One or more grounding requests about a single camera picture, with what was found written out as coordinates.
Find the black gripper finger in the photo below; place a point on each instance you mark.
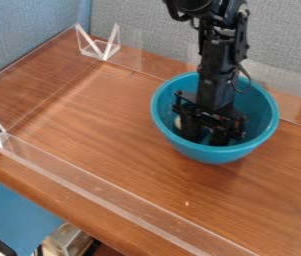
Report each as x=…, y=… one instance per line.
x=221, y=135
x=190, y=128

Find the clear acrylic corner bracket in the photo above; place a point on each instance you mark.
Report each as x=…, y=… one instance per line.
x=95, y=48

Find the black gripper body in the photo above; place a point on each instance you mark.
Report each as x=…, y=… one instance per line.
x=224, y=117

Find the clear acrylic front barrier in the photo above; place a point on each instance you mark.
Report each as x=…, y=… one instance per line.
x=130, y=223

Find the toy mushroom brown cap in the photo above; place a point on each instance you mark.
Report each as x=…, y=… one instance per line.
x=178, y=123

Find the blue plastic bowl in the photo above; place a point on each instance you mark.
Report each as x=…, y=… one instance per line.
x=256, y=104

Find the metal frame under table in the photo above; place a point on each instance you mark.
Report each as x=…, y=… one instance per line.
x=66, y=241

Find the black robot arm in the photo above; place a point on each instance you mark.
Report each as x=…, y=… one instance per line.
x=221, y=22

